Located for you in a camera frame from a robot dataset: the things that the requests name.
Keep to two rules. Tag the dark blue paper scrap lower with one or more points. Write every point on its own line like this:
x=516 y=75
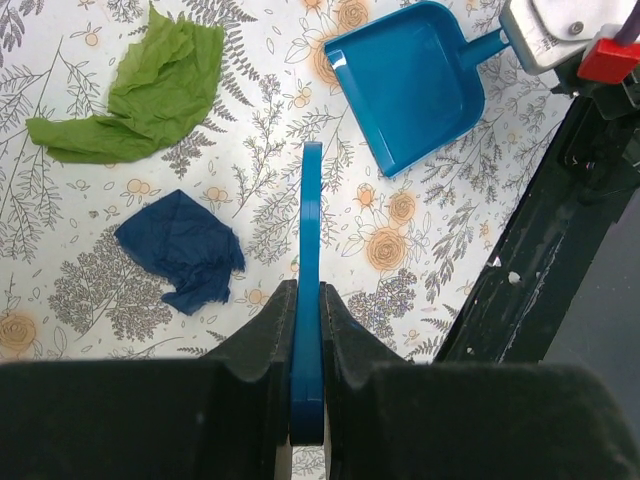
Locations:
x=178 y=239

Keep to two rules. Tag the blue plastic dustpan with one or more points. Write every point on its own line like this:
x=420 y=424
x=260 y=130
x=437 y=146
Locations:
x=412 y=81

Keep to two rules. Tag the blue hand brush black bristles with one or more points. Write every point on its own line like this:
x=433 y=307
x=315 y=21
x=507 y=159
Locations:
x=306 y=375

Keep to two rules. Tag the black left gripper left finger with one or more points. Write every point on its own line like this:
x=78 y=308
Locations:
x=224 y=415

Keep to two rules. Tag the green paper scrap right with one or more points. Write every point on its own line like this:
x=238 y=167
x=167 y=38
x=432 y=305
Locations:
x=165 y=86

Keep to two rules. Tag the floral patterned table mat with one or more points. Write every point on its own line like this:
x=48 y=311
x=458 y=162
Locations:
x=404 y=253

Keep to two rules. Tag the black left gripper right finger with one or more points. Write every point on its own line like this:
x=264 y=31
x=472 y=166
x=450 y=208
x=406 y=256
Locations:
x=388 y=418

